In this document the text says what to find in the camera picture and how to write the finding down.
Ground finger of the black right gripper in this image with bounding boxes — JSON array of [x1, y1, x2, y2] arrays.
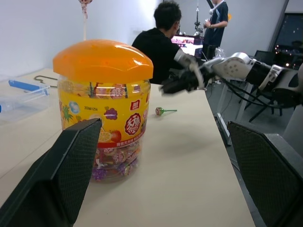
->
[[160, 79, 187, 95]]

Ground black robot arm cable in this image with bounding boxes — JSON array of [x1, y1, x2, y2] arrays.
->
[[221, 78, 298, 110]]

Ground standing person dark shirt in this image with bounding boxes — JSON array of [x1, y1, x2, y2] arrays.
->
[[203, 0, 229, 54]]

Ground red-green lollipop green stick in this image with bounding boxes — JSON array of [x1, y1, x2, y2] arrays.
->
[[155, 107, 178, 116]]

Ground black tripod stand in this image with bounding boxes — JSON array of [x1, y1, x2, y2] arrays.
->
[[193, 0, 205, 36]]

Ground white desk frame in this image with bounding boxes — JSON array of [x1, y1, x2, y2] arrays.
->
[[214, 79, 254, 147]]

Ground clear plastic box blue clips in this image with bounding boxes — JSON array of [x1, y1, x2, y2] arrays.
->
[[0, 75, 51, 124]]

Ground seated person black shirt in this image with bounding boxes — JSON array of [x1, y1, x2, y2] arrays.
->
[[131, 0, 202, 86]]

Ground pink lollipop white stick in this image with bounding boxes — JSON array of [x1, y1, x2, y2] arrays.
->
[[78, 0, 93, 41]]

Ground clear plastic lollipop jar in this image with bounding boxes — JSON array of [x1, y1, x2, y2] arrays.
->
[[57, 75, 152, 183]]

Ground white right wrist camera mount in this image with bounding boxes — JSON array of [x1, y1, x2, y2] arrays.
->
[[174, 52, 205, 91]]

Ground open laptop lit screen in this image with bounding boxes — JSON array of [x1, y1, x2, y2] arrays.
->
[[170, 35, 205, 59]]

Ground orange plastic jar lid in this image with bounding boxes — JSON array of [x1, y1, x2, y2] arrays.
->
[[53, 39, 154, 84]]

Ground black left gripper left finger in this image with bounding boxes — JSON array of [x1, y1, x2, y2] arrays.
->
[[0, 118, 103, 227]]

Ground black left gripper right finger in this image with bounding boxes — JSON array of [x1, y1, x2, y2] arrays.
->
[[227, 121, 303, 227]]

